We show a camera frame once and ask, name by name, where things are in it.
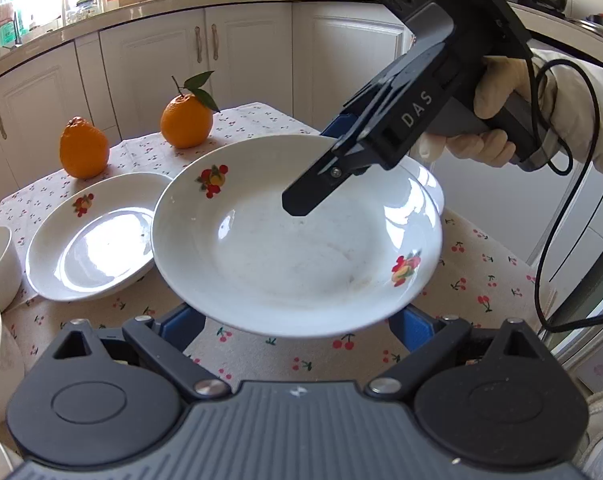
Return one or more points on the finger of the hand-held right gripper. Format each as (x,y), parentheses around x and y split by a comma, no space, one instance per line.
(314,182)
(339,125)

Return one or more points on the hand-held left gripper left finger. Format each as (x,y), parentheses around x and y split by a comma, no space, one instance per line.
(181,327)

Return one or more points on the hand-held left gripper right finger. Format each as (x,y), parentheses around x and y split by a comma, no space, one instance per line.
(412,327)

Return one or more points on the white fruit-print plate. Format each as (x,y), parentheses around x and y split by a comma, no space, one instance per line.
(426,180)
(261,260)
(91,260)

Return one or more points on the person's right forearm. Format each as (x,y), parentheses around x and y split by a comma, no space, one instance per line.
(581,125)

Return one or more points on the person's right hand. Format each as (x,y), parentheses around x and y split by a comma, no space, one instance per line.
(501,85)

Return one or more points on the cherry-print tablecloth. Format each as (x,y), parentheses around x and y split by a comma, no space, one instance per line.
(461,280)

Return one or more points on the white kitchen cabinet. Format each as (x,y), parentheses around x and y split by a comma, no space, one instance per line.
(251,60)

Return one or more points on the orange with green leaf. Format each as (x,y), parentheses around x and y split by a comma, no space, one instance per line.
(186,122)

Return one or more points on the white appliance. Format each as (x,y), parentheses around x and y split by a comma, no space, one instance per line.
(596,260)

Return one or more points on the pointed orange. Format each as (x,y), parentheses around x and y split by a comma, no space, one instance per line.
(83,150)

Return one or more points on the glass jar with green lid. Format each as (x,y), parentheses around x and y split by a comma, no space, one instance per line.
(81,12)

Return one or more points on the pink towel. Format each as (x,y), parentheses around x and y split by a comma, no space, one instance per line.
(1,15)

